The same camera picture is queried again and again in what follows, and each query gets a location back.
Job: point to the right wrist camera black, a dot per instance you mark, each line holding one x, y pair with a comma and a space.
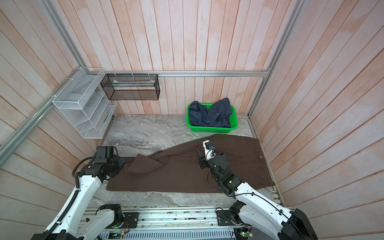
208, 147

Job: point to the black mesh wall basket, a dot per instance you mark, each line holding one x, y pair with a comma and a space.
131, 87

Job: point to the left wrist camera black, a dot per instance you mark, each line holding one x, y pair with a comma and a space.
104, 153

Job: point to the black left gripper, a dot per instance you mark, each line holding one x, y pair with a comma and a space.
121, 161

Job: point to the green plastic basket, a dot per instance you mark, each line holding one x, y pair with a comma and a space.
233, 121

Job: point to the aluminium mounting rail base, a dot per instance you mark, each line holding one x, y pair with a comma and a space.
193, 223

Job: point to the brown trousers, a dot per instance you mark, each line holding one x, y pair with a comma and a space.
177, 169

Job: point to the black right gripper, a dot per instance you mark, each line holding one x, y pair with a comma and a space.
202, 160

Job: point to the white wire mesh shelf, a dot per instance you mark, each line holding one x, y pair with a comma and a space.
84, 103

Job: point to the navy blue trousers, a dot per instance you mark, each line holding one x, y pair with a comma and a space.
218, 115

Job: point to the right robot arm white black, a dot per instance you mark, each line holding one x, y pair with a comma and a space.
252, 208

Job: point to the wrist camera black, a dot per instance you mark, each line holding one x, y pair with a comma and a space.
104, 153
208, 147

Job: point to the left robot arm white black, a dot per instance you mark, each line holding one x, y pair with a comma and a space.
89, 173

